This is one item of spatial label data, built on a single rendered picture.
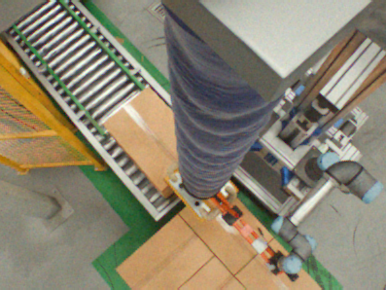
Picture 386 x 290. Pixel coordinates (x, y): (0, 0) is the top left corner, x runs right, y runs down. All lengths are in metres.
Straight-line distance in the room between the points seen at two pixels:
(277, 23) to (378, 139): 3.46
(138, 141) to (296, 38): 2.03
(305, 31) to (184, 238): 2.34
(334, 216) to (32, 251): 2.74
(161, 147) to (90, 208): 1.22
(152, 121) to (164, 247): 0.91
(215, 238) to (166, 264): 0.39
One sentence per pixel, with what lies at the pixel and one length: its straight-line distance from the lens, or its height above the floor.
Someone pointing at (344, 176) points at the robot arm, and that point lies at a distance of 1.62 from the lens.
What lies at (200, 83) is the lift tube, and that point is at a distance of 0.52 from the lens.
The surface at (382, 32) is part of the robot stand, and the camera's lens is 1.48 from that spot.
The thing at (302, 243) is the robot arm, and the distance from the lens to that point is 1.65.
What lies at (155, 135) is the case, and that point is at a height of 0.95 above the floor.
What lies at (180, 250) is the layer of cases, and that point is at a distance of 2.55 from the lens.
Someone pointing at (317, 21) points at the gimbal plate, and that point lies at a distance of 0.29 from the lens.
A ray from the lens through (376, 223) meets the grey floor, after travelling 3.54.
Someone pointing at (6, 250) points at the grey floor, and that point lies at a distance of 3.51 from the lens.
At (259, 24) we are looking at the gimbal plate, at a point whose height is 2.88.
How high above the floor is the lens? 3.09
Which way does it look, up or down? 75 degrees down
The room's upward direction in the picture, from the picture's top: straight up
